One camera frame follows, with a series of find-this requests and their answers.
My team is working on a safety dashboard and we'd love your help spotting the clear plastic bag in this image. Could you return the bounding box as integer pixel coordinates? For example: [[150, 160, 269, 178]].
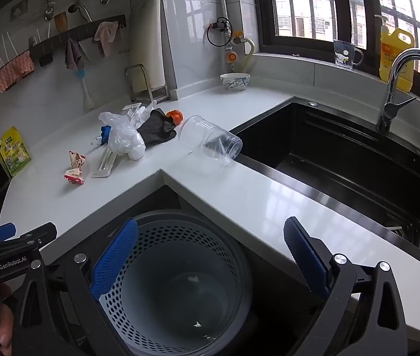
[[98, 111, 147, 161]]

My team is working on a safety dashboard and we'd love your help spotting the clear plastic packet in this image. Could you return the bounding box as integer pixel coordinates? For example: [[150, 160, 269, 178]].
[[91, 148, 119, 178]]

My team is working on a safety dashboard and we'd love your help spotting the black cable with red sensor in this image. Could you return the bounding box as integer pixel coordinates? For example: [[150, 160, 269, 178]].
[[206, 17, 231, 47]]

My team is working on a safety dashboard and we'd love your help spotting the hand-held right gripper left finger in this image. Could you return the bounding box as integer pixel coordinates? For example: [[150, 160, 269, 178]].
[[12, 218, 139, 356]]

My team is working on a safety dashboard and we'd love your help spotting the black sink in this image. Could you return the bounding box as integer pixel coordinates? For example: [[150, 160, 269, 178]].
[[228, 96, 420, 249]]

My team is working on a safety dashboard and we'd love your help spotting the clear crinkled plastic wrapper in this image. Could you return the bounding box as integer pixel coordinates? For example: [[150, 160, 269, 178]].
[[123, 100, 157, 124]]

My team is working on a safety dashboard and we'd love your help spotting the red snack wrapper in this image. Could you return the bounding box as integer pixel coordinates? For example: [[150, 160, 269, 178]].
[[64, 151, 87, 186]]

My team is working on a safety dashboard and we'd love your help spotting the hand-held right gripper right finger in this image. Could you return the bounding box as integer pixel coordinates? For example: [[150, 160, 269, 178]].
[[283, 216, 411, 356]]

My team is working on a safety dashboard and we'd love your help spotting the person's left hand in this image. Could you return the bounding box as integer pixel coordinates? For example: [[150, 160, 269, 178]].
[[0, 284, 15, 355]]

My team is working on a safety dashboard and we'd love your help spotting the pink wavy dishcloth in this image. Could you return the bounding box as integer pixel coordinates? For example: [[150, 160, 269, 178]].
[[0, 51, 36, 93]]

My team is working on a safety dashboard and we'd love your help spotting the pink hanging cloth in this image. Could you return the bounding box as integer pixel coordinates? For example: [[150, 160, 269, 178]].
[[94, 21, 119, 58]]

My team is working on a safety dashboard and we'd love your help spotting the yellow pump bottle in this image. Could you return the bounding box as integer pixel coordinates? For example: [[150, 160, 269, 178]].
[[375, 14, 416, 91]]

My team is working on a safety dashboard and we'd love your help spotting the dark grey cloth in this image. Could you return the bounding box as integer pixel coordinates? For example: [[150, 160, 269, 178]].
[[137, 108, 178, 145]]

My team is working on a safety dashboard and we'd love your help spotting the white cutting board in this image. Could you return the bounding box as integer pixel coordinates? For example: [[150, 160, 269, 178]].
[[127, 0, 170, 101]]

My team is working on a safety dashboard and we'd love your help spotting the black wall rail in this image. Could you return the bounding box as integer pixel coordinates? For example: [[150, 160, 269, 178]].
[[28, 14, 127, 67]]

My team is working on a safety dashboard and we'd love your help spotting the metal cutting board rack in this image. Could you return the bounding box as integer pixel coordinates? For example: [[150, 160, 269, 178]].
[[124, 64, 170, 104]]

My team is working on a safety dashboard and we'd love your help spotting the clear plastic cup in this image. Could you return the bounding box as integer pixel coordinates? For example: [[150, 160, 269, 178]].
[[178, 116, 243, 166]]

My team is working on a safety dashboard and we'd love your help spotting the chrome faucet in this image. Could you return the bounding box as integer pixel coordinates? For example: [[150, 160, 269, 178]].
[[376, 48, 420, 136]]

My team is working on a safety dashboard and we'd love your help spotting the yellow gas hose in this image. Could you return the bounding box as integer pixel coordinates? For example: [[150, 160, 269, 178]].
[[239, 36, 257, 73]]

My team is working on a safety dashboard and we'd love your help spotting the grey hanging cloth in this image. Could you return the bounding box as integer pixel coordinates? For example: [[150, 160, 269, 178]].
[[65, 38, 84, 71]]

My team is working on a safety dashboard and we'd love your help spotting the dark window frame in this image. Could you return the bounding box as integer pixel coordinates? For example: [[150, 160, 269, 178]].
[[250, 0, 420, 93]]

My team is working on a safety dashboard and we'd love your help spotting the grey curved hose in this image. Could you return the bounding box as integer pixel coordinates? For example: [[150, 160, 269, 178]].
[[68, 3, 92, 23]]

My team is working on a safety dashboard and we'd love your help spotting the grey perforated wastebasket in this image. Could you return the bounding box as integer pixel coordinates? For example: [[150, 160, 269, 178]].
[[100, 211, 253, 356]]

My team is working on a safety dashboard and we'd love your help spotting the wall outlet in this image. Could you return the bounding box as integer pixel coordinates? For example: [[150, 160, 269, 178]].
[[10, 2, 29, 21]]

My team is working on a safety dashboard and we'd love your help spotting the metal gas pipe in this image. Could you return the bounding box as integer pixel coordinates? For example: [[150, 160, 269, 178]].
[[217, 0, 233, 47]]

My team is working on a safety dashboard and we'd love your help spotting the white patterned bowl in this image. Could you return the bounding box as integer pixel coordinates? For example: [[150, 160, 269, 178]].
[[220, 73, 251, 92]]

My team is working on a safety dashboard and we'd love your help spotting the yellow green seasoning pouch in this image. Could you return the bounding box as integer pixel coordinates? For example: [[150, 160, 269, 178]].
[[0, 126, 33, 178]]

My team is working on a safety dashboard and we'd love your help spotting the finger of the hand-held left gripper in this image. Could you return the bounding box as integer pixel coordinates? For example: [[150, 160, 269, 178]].
[[0, 222, 17, 242], [8, 222, 58, 247]]

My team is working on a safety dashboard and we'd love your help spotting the clear cartoon mug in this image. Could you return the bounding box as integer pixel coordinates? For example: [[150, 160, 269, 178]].
[[333, 39, 364, 69]]

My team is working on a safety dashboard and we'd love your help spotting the white bottle brush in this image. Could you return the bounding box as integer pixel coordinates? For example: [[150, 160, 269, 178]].
[[76, 69, 95, 110]]

